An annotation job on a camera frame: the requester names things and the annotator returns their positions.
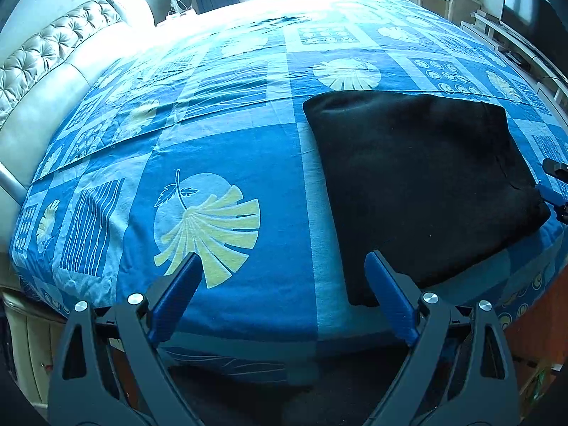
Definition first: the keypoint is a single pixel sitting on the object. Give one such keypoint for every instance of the cream bedside cabinet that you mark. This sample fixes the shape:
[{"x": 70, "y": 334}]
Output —
[{"x": 35, "y": 332}]

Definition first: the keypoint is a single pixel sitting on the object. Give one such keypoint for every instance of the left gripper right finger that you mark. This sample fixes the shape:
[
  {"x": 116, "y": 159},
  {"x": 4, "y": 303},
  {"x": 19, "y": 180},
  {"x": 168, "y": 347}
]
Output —
[{"x": 458, "y": 369}]

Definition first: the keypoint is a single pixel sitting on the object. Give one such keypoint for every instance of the white TV cabinet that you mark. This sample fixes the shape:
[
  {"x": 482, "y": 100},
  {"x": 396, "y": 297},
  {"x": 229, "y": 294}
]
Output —
[{"x": 543, "y": 76}]

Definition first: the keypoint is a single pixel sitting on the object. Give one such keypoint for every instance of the black television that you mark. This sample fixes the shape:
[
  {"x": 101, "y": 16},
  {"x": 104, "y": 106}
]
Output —
[{"x": 537, "y": 22}]

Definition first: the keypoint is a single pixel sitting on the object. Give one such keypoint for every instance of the tufted cream headboard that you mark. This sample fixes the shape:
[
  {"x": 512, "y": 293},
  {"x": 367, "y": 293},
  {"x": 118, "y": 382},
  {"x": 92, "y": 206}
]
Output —
[{"x": 48, "y": 75}]

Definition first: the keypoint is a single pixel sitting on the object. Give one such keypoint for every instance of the black pants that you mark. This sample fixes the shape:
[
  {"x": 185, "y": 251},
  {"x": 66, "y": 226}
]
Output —
[{"x": 435, "y": 184}]

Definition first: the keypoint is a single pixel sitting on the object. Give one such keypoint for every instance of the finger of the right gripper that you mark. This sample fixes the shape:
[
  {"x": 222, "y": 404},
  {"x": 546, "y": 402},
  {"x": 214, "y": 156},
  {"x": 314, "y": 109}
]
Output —
[
  {"x": 556, "y": 200},
  {"x": 556, "y": 169}
]

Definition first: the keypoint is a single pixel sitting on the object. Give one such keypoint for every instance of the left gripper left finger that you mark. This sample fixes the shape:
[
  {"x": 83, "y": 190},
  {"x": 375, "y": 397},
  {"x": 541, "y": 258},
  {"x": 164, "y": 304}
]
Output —
[{"x": 84, "y": 386}]

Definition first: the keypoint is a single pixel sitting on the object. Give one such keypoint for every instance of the blue patterned bed sheet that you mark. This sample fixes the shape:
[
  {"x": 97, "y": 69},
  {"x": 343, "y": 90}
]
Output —
[{"x": 198, "y": 143}]

